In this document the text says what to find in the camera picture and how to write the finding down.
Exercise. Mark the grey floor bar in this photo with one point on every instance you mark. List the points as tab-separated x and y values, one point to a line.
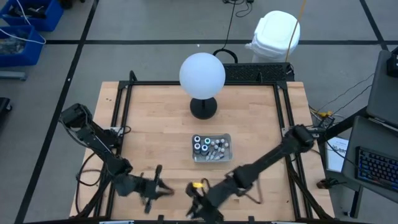
12	75

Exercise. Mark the white lidded bucket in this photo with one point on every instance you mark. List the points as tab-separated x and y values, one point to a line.
273	34

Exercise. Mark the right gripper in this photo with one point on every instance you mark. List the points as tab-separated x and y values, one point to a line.
208	202

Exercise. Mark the black perforated box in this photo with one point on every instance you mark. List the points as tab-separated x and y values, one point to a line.
255	73

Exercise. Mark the white paper sign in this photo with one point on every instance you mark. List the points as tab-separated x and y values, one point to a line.
334	158

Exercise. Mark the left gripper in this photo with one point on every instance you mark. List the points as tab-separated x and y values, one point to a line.
149	188

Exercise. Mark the black-capped food coloring bottle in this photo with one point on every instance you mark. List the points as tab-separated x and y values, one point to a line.
196	138

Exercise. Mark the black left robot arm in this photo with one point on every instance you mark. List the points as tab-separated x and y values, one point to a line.
93	140

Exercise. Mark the black desk device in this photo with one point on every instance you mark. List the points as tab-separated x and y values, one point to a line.
393	62

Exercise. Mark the blue-capped food coloring bottle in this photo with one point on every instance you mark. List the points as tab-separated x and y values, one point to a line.
204	148

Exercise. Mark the white globe table lamp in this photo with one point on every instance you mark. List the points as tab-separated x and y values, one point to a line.
202	74

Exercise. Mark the backlit black keyboard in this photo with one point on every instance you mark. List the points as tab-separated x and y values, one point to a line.
377	168

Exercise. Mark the sunset yellow dropper bottle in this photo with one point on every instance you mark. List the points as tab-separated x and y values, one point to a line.
212	155

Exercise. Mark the brown floor object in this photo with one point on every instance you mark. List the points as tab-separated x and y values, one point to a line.
325	184

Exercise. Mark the green-capped food coloring bottle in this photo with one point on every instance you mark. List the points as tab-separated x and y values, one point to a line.
207	141

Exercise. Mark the dark desk top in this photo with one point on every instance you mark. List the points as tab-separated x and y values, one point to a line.
384	90

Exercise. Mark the blue plastic storage bin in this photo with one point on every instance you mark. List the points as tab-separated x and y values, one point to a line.
31	56
49	18

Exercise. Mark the black metal table frame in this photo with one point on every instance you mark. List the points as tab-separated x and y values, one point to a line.
155	83

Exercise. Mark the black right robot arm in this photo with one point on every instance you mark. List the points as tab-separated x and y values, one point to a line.
273	155

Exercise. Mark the dark grey keyboard shelf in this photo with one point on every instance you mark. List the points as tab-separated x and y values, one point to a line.
351	146

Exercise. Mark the black floor object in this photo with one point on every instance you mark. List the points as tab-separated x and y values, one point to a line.
3	107

